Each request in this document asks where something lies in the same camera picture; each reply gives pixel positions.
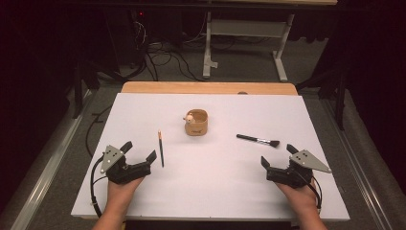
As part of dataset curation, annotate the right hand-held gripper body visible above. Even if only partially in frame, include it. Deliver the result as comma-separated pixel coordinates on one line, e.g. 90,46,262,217
266,149,333,189

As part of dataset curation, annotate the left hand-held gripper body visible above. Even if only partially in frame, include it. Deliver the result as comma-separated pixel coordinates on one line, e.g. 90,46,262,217
100,145,151,185

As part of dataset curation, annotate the black makeup brush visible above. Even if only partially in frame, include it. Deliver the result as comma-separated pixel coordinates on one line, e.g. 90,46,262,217
236,133,281,149

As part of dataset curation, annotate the wooden cup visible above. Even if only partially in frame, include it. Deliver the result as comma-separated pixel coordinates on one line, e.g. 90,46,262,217
183,108,209,137

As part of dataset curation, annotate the person's left hand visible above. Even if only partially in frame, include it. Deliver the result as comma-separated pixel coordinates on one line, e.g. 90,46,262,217
106,176,145,209

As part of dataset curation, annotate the person's right hand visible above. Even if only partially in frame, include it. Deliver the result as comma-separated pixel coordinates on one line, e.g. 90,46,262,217
276,180,320,219

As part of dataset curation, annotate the white board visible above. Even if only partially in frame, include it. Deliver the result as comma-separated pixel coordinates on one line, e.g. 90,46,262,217
70,92,350,222

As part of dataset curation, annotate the black metal stand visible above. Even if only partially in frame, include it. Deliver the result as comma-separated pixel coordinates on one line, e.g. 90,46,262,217
295,68,349,131
72,60,101,120

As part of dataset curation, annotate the light wooden table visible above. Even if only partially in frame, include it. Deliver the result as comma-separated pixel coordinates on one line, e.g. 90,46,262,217
121,80,299,96

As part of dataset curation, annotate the dark device with red light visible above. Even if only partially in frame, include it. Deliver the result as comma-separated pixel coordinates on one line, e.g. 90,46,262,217
127,8,154,39

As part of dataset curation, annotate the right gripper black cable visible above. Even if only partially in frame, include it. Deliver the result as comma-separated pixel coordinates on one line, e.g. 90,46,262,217
295,171,324,212

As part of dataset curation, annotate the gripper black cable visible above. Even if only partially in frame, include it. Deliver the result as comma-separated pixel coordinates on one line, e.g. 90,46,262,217
295,171,324,212
90,155,109,219

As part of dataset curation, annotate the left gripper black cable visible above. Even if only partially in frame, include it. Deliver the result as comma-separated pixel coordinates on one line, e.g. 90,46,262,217
90,155,109,219

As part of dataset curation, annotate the black floor cable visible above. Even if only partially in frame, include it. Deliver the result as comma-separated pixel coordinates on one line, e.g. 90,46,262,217
85,104,113,158

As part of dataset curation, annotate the aluminium floor rail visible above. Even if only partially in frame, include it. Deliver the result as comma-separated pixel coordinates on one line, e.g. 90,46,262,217
320,95,406,230
9,89,94,230

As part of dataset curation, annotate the bundle of floor cables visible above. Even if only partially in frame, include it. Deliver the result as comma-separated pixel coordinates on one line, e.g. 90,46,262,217
127,18,209,82

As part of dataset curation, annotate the white metal desk frame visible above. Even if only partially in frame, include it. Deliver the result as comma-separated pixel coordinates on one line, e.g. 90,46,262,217
202,11,296,82

